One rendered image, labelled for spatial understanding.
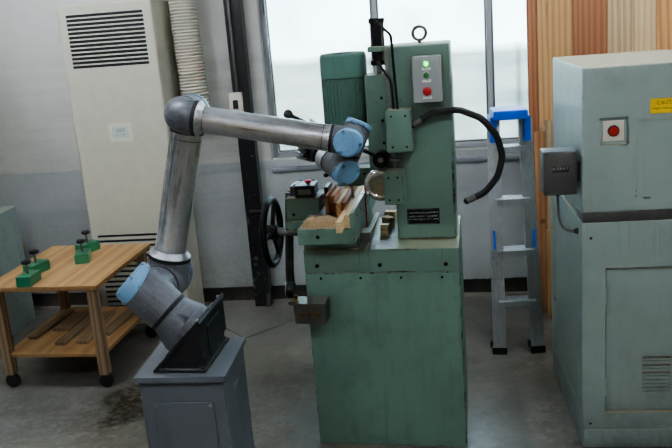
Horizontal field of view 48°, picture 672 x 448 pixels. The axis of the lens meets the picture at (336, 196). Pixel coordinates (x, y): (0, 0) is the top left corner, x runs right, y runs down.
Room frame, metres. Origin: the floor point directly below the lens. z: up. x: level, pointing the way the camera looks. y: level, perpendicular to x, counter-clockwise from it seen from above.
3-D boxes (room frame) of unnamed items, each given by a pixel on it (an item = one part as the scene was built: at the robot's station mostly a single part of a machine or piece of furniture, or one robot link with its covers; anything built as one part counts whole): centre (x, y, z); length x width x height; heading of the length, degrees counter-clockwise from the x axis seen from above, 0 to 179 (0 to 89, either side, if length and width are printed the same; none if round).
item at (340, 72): (2.88, -0.07, 1.35); 0.18 x 0.18 x 0.31
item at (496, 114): (3.46, -0.83, 0.58); 0.27 x 0.25 x 1.16; 175
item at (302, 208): (2.94, 0.12, 0.92); 0.15 x 0.13 x 0.09; 169
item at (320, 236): (2.92, 0.04, 0.87); 0.61 x 0.30 x 0.06; 169
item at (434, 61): (2.68, -0.35, 1.40); 0.10 x 0.06 x 0.16; 79
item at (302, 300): (2.65, 0.12, 0.58); 0.12 x 0.08 x 0.08; 79
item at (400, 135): (2.69, -0.25, 1.23); 0.09 x 0.08 x 0.15; 79
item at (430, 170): (2.83, -0.35, 1.16); 0.22 x 0.22 x 0.72; 79
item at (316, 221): (2.67, 0.06, 0.92); 0.14 x 0.09 x 0.04; 79
